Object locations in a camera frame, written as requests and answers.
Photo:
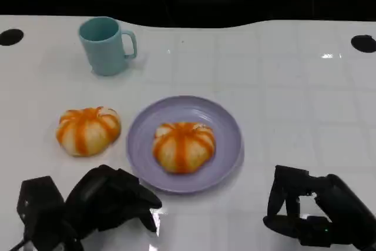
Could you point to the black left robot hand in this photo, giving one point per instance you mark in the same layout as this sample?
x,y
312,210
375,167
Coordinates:
x,y
102,198

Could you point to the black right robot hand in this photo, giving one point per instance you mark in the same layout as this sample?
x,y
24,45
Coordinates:
x,y
340,204

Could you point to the orange and white bread roll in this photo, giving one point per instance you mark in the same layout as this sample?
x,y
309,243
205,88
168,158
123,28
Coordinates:
x,y
88,131
183,148

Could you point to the lilac plate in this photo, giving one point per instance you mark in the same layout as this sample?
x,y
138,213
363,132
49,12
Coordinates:
x,y
144,145

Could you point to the pale green mug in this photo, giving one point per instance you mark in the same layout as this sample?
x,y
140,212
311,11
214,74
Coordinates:
x,y
102,46

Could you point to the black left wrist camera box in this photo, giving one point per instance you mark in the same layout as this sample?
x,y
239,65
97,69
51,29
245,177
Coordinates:
x,y
41,212

